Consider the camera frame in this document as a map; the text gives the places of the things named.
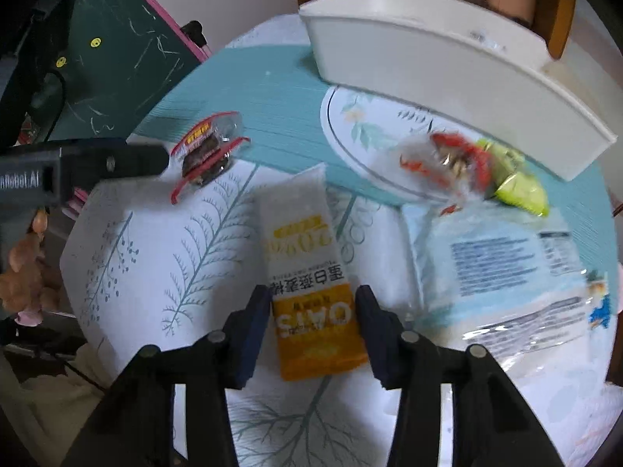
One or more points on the clear red candy packet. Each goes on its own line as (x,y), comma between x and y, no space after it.
(457,160)

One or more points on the black easel clamp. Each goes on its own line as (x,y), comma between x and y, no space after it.
(192,31)

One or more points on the white plastic storage box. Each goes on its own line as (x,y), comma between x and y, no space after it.
(438,58)

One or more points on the white and yellow oat bar packet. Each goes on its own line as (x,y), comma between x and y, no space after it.
(301,262)

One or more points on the green snack packet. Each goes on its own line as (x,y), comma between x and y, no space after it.
(521,187)

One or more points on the leaf print tablecloth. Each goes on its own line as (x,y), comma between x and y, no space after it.
(146,253)

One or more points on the peach plush toy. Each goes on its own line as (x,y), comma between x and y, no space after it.
(22,258)

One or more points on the red-edged clear snack packet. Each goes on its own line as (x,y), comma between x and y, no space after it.
(204,151)

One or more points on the small blue and yellow packet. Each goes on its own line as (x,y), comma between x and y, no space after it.
(599,304)

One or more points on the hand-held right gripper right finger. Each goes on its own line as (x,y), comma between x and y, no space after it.
(375,345)

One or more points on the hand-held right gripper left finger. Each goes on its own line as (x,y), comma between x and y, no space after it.
(250,345)

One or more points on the green chalkboard with pink frame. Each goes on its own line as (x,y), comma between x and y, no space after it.
(126,48)

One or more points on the pale blue snack packet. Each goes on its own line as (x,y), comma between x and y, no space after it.
(496,262)

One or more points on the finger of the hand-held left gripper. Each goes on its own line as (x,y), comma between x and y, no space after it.
(121,158)

